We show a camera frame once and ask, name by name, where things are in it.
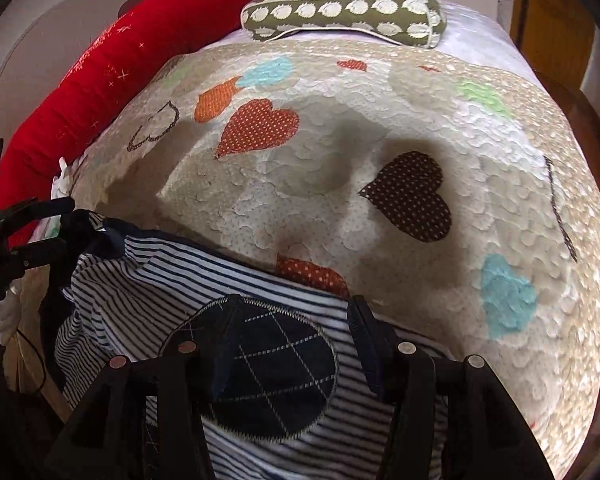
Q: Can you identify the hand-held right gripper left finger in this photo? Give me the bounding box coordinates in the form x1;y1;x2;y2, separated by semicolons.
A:
42;297;243;480

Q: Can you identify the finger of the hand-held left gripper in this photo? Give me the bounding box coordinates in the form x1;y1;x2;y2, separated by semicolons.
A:
0;240;66;281
0;196;77;226

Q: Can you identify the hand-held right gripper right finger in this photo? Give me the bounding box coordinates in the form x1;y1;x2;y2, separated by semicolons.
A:
346;296;556;480

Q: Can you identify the navy white striped shirt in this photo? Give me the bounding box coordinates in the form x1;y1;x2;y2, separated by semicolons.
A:
39;210;458;480

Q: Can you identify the red bolster cushion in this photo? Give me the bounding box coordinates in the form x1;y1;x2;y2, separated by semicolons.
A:
0;0;267;251

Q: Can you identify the beige heart-patch quilt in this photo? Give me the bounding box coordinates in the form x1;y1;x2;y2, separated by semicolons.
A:
62;39;600;480

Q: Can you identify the green pillow with white circles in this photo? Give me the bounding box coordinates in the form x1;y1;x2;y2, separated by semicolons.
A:
240;0;448;50

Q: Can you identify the wooden door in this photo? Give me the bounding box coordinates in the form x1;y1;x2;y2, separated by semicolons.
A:
509;0;597;92

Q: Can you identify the black cable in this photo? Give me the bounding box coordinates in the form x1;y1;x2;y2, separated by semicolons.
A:
15;327;48;396

